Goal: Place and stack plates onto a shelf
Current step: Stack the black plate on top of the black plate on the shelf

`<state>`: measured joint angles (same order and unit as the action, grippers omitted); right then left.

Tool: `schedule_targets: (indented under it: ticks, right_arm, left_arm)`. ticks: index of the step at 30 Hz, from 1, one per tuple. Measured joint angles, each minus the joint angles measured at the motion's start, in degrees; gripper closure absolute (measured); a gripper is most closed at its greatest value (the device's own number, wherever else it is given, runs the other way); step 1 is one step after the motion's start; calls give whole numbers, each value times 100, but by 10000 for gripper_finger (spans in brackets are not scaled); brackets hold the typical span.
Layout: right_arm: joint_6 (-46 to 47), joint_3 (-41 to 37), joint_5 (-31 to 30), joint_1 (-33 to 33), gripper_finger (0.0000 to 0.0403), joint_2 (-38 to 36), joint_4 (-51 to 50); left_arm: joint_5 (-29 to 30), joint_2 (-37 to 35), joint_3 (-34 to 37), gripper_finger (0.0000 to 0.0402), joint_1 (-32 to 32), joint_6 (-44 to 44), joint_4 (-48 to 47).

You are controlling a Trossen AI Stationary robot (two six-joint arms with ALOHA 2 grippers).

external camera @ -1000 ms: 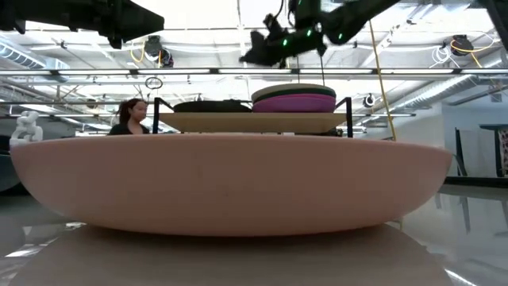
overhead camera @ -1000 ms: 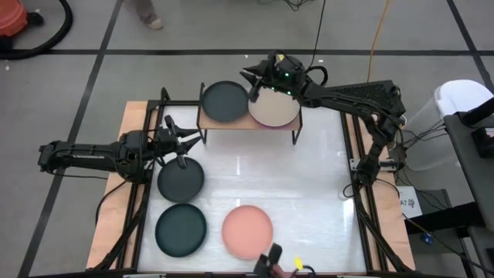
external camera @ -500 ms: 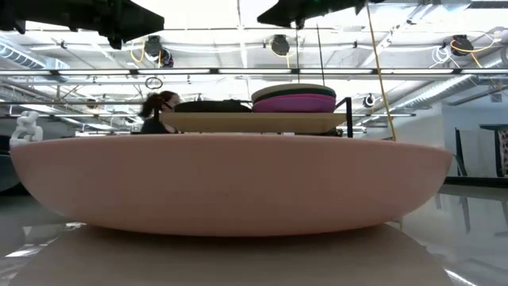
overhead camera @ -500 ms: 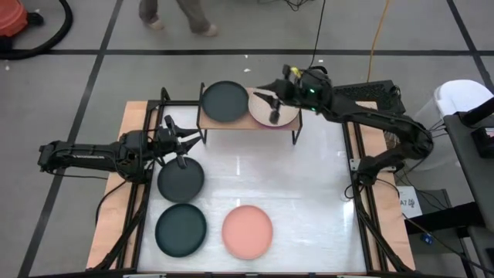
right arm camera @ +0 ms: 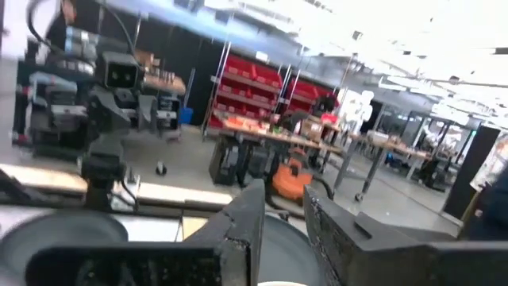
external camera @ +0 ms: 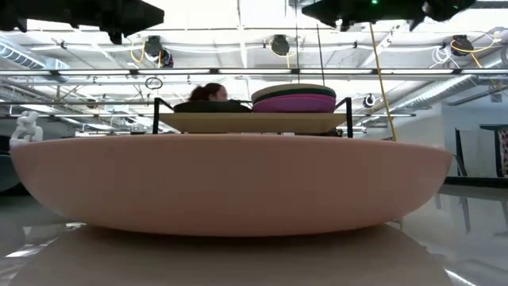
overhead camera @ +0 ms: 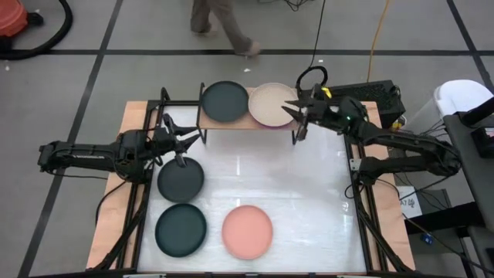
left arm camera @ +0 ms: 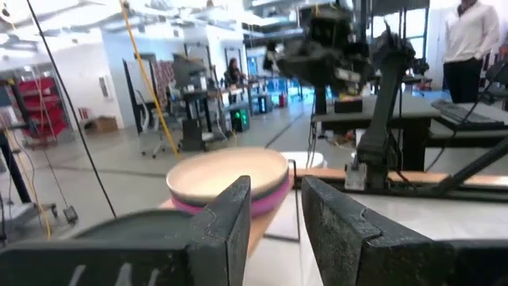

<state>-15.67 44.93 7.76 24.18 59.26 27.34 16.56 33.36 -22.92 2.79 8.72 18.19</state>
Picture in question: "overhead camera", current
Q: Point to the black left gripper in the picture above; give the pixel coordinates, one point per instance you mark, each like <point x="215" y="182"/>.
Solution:
<point x="162" y="141"/>

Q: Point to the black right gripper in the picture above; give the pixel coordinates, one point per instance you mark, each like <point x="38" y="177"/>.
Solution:
<point x="324" y="112"/>

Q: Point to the beige speckled plate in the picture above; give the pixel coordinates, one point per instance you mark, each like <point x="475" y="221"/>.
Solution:
<point x="273" y="104"/>

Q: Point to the teal plate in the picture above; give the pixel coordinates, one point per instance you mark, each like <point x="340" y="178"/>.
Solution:
<point x="225" y="101"/>
<point x="180" y="230"/>

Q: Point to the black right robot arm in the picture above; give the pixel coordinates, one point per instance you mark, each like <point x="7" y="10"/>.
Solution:
<point x="405" y="144"/>

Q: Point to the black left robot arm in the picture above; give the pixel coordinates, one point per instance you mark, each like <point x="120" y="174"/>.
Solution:
<point x="85" y="154"/>

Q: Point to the dark grey plate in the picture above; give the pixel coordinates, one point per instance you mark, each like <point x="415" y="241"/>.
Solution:
<point x="180" y="183"/>

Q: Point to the black computer case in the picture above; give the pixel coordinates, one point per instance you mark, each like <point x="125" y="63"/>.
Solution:
<point x="366" y="96"/>

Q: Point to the person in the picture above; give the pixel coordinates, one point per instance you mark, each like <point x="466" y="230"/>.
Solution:
<point x="231" y="27"/>

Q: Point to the pink plate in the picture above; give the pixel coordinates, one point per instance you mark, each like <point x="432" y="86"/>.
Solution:
<point x="247" y="232"/>

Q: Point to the plywood base board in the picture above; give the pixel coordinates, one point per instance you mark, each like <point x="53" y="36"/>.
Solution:
<point x="112" y="239"/>

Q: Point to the white paper label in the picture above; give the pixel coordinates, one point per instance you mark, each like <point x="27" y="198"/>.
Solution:
<point x="410" y="202"/>

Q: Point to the white rounded chair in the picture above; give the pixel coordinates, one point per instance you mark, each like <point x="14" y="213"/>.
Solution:
<point x="459" y="96"/>

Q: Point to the blue connector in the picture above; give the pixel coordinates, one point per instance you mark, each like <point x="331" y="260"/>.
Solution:
<point x="426" y="239"/>

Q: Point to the grey side table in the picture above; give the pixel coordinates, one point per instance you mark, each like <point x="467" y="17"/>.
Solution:
<point x="471" y="173"/>

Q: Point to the orange vacuum cleaner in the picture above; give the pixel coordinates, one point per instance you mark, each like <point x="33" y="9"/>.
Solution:
<point x="9" y="17"/>

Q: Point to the silver metal bracket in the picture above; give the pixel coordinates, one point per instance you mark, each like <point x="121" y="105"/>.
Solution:
<point x="355" y="165"/>

